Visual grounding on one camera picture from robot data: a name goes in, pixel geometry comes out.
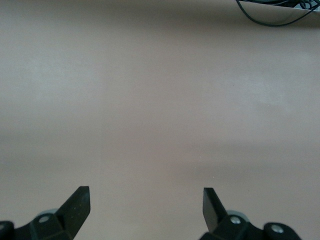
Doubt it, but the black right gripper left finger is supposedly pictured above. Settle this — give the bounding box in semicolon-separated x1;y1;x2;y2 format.
0;185;91;240

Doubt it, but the thin black hanging cable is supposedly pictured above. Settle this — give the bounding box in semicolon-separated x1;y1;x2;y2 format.
235;0;320;27

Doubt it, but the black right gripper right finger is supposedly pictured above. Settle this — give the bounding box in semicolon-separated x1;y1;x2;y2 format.
199;187;304;240

